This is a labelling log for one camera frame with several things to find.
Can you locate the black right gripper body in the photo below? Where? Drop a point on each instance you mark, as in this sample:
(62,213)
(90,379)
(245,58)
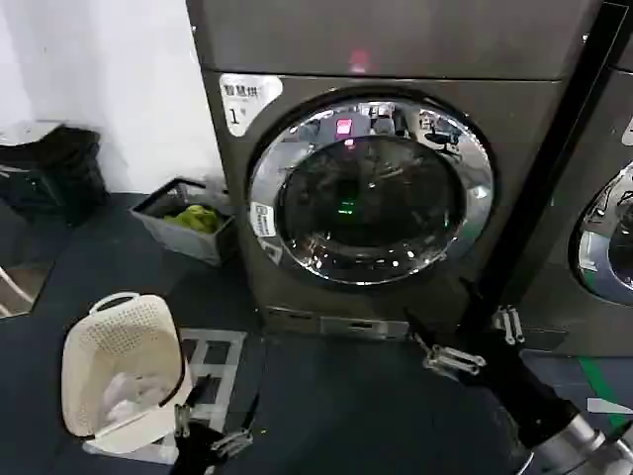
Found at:
(524,386)

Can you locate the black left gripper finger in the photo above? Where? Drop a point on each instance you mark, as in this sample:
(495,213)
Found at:
(232,439)
(184,415)

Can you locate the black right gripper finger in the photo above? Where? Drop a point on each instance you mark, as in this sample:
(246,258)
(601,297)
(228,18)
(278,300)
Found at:
(505,326)
(450,361)

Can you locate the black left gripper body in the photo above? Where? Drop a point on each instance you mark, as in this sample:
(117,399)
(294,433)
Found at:
(200,452)

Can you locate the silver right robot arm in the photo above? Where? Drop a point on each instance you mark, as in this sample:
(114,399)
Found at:
(588,440)

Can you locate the white clothes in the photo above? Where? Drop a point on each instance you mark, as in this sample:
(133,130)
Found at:
(131,396)

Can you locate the white perforated laundry basket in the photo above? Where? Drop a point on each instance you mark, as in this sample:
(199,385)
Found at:
(118,346)

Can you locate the round glass dryer door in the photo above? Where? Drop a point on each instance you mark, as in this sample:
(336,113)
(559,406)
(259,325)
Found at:
(610,237)
(371,198)

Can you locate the grey plastic bin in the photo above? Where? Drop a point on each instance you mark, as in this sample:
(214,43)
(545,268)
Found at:
(183,240)

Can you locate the grey dryer without number sticker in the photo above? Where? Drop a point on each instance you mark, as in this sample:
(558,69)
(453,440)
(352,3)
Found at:
(588,163)

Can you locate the green cloth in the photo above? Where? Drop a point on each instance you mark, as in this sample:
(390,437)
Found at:
(195,218)

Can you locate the grey dryer with number sticker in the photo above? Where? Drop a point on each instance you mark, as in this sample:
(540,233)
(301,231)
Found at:
(445,44)

